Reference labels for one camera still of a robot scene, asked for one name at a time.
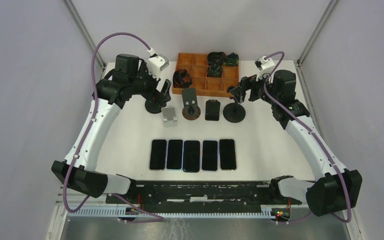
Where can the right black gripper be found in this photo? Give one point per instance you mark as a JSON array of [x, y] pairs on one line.
[[247, 83]]

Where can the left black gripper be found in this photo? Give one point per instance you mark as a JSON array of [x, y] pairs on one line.
[[160, 97]]

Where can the black round phone stand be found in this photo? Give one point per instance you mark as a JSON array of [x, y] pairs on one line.
[[153, 108]]

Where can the white folding phone stand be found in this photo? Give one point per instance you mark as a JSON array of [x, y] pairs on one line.
[[169, 116]]

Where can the brown round phone stand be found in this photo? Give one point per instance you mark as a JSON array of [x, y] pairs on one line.
[[191, 110]]

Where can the small black folding phone stand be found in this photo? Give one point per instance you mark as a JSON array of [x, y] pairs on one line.
[[212, 110]]

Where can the phone with clear case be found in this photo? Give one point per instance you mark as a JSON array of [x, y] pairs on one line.
[[157, 161]]

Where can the black phone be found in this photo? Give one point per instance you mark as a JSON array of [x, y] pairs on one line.
[[191, 156]]

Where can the phone with blue case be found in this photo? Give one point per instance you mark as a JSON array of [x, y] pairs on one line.
[[174, 154]]

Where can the phone with pale case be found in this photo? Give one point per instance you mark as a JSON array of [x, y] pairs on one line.
[[227, 155]]

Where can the phone with white case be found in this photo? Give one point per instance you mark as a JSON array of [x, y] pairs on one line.
[[209, 159]]

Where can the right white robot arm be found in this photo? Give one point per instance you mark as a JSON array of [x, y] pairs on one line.
[[335, 188]]

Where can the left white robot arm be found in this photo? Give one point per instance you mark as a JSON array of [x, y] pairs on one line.
[[131, 76]]

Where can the orange compartment tray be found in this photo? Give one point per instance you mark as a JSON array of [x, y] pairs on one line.
[[209, 73]]

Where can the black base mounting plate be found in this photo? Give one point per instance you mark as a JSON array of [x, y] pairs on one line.
[[204, 197]]

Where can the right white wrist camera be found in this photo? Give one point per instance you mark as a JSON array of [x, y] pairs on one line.
[[265, 65]]

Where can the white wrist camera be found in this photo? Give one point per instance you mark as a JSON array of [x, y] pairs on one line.
[[265, 65], [156, 63]]

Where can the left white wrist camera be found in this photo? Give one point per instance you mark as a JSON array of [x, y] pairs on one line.
[[156, 63]]

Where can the blue toothed cable duct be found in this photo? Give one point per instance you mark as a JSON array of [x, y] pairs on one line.
[[121, 212]]

